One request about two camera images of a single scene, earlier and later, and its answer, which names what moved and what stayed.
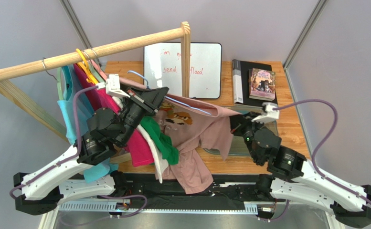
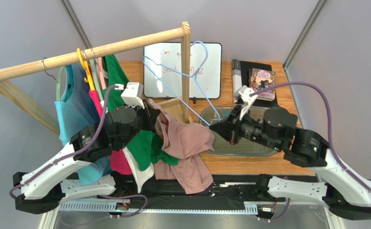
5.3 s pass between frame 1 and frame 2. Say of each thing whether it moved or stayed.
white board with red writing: stayed
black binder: stayed
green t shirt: moved
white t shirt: moved
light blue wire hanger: moved
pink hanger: moved
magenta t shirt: moved
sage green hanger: stayed
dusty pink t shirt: moved
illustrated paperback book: stayed
